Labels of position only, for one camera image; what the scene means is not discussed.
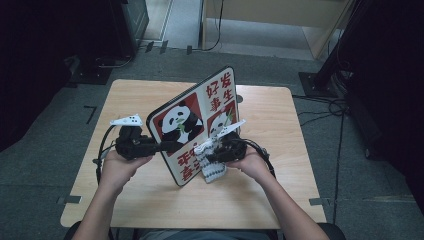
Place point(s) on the panda print board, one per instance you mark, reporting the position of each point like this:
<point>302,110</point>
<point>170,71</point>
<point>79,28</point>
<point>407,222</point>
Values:
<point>186,116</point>

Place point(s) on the white grey patterned cloth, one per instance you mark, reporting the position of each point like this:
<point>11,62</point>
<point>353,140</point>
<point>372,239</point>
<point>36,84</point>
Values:
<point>211,171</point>

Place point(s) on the light wooden cabinet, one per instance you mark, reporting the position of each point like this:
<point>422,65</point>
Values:
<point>266,11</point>

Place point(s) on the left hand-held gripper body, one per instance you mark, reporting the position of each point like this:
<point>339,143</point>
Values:
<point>133,146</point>

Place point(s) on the black metal stand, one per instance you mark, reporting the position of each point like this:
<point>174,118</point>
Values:
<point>321,83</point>

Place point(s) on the dark cabinet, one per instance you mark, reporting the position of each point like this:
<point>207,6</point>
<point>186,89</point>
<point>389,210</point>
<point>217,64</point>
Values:
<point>133,20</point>

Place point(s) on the person's left hand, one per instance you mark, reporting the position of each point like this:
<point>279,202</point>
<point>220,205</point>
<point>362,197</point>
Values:
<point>116,173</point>

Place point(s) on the person's grey trousers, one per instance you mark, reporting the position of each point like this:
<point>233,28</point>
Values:
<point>206,235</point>

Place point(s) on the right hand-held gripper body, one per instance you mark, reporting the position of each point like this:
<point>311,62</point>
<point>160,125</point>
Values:
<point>233,150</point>

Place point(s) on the person's right hand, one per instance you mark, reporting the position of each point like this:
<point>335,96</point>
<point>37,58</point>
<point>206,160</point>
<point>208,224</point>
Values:
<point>251,165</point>

